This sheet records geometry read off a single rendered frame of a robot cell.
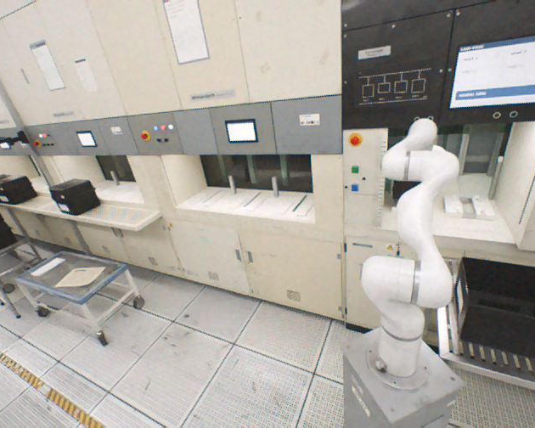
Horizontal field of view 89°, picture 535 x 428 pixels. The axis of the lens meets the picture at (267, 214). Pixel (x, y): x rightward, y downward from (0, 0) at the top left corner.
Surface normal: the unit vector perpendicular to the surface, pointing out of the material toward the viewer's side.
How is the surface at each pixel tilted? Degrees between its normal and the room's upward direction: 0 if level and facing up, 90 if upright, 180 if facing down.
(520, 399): 0
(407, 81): 90
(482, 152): 90
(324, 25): 90
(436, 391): 0
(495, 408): 0
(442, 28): 90
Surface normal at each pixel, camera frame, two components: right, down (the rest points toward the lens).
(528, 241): -0.44, 0.47
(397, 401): -0.14, -0.88
